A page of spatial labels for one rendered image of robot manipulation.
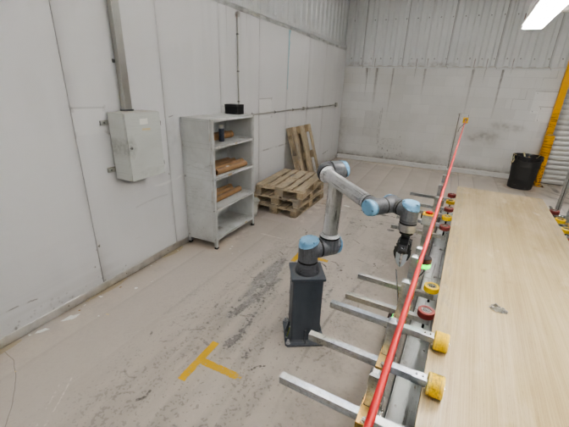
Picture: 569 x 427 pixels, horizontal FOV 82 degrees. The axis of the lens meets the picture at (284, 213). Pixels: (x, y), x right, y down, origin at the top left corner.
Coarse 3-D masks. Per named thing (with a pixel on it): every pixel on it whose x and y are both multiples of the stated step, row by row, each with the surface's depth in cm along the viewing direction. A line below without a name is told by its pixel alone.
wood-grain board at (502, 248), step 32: (480, 192) 359; (480, 224) 274; (512, 224) 277; (544, 224) 279; (448, 256) 219; (480, 256) 221; (512, 256) 222; (544, 256) 224; (448, 288) 183; (480, 288) 185; (512, 288) 186; (544, 288) 187; (448, 320) 158; (480, 320) 159; (512, 320) 159; (544, 320) 160; (448, 352) 138; (480, 352) 139; (512, 352) 140; (544, 352) 140; (448, 384) 124; (480, 384) 124; (512, 384) 125; (544, 384) 125; (416, 416) 113; (448, 416) 111; (480, 416) 112; (512, 416) 112; (544, 416) 113
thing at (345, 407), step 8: (280, 376) 117; (288, 376) 117; (288, 384) 116; (296, 384) 114; (304, 384) 114; (304, 392) 113; (312, 392) 111; (320, 392) 111; (328, 392) 112; (320, 400) 111; (328, 400) 109; (336, 400) 109; (344, 400) 109; (336, 408) 108; (344, 408) 107; (352, 408) 106; (352, 416) 106; (376, 416) 104; (376, 424) 102; (384, 424) 102; (392, 424) 102
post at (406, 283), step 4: (404, 280) 141; (408, 280) 141; (404, 284) 141; (408, 284) 140; (404, 288) 142; (408, 288) 141; (400, 292) 143; (404, 292) 142; (400, 296) 144; (404, 296) 143; (400, 300) 144; (404, 300) 143; (400, 304) 145; (396, 308) 146; (400, 308) 146; (396, 312) 147; (400, 312) 146; (396, 316) 147
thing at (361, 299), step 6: (348, 294) 182; (354, 294) 182; (354, 300) 181; (360, 300) 179; (366, 300) 177; (372, 300) 177; (372, 306) 176; (378, 306) 175; (384, 306) 173; (390, 306) 173; (390, 312) 172; (408, 318) 168; (414, 318) 167; (420, 318) 165; (426, 324) 165
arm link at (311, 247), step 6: (300, 240) 243; (306, 240) 242; (312, 240) 242; (318, 240) 242; (300, 246) 242; (306, 246) 238; (312, 246) 238; (318, 246) 242; (300, 252) 243; (306, 252) 240; (312, 252) 240; (318, 252) 242; (300, 258) 245; (306, 258) 241; (312, 258) 242
